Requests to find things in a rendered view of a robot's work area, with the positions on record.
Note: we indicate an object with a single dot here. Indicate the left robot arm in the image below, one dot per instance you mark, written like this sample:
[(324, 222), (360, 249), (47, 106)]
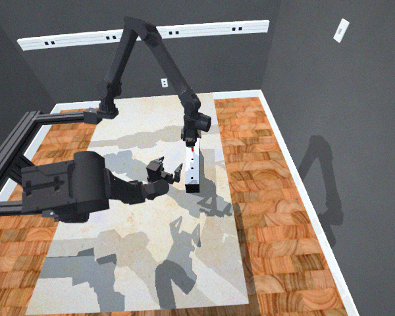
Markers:
[(110, 87)]

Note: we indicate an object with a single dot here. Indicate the white block with holes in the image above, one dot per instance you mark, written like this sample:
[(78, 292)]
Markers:
[(192, 169)]

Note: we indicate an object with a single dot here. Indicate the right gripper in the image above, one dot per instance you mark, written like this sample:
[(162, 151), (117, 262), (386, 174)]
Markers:
[(177, 172)]

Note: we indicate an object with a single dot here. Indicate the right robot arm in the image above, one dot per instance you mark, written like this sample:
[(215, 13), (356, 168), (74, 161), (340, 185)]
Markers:
[(85, 186)]

